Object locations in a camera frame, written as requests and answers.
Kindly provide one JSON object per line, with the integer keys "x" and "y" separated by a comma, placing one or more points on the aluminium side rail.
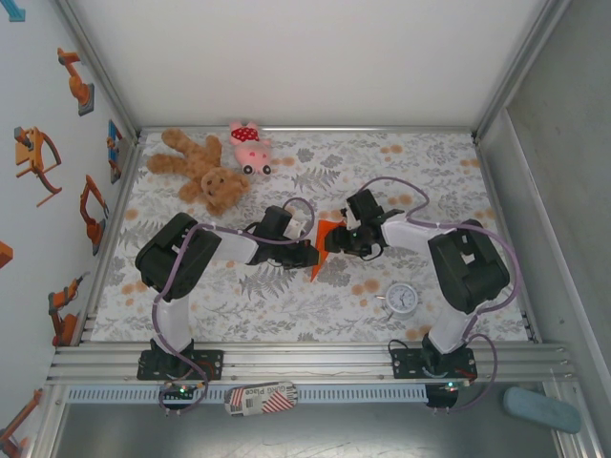
{"x": 493, "y": 191}
{"x": 107, "y": 238}

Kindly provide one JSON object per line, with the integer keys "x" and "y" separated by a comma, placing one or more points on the orange claw gripper wall sticker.
{"x": 28, "y": 157}

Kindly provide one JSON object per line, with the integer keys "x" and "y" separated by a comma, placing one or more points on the blue grey oval case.
{"x": 541, "y": 410}

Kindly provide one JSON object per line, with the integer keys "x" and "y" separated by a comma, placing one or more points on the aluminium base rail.
{"x": 310, "y": 362}

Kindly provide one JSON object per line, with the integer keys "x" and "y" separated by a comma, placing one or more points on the orange cloth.
{"x": 319, "y": 269}

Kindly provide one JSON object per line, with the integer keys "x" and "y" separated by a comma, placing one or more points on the orange block wall sticker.
{"x": 5, "y": 255}

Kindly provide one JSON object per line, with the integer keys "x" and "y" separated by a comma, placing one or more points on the printed striped label pouch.
{"x": 260, "y": 398}

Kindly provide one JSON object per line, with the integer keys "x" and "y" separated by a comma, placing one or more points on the floral print tablecloth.
{"x": 305, "y": 310}

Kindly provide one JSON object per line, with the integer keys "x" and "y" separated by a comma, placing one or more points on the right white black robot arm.
{"x": 468, "y": 267}

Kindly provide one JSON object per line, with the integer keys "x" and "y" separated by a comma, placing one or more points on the white round alarm clock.
{"x": 402, "y": 298}

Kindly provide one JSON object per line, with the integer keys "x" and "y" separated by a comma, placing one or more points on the pink plush toy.
{"x": 253, "y": 155}

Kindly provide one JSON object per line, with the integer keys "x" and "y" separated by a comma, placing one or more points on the aluminium frame leg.
{"x": 48, "y": 424}
{"x": 584, "y": 443}

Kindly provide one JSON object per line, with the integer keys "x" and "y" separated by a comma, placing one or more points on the small circuit board green LED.
{"x": 180, "y": 392}
{"x": 452, "y": 387}

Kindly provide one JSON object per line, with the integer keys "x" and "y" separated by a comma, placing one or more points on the aluminium cross rail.
{"x": 334, "y": 129}

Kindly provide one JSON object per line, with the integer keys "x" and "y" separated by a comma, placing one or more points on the blue orange wall sticker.
{"x": 114, "y": 148}

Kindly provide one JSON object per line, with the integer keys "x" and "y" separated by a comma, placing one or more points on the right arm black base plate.
{"x": 406, "y": 365}

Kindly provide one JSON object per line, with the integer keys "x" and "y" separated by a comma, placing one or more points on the brown teddy bear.
{"x": 215, "y": 183}

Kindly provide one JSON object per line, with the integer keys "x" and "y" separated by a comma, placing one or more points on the aluminium frame post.
{"x": 99, "y": 62}
{"x": 525, "y": 62}

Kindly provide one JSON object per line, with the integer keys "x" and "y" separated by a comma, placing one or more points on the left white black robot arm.
{"x": 176, "y": 253}

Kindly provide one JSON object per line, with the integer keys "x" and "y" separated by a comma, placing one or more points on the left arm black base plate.
{"x": 212, "y": 365}

